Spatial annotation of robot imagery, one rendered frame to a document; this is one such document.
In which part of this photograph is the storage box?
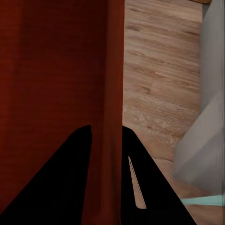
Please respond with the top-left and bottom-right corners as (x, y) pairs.
(0, 0), (125, 225)

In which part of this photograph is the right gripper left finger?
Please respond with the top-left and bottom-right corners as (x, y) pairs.
(0, 125), (92, 225)

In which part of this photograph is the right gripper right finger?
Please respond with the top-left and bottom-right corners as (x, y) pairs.
(120, 126), (197, 225)

